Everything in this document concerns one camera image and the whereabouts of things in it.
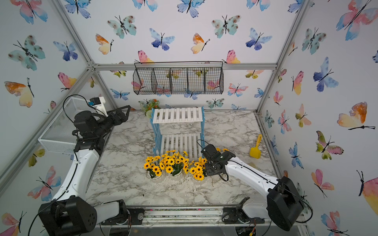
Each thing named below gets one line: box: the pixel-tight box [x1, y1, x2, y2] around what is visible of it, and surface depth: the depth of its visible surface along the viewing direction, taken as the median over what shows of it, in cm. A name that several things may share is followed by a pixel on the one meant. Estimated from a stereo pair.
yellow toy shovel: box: [249, 134, 263, 160], surface depth 100 cm
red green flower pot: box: [138, 98, 162, 119], surface depth 106 cm
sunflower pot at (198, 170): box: [189, 156, 208, 181], surface depth 75 cm
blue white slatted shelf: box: [150, 105, 206, 162], surface depth 100 cm
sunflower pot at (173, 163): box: [159, 149, 190, 177], surface depth 80 cm
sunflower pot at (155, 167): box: [143, 155, 165, 180], surface depth 79 cm
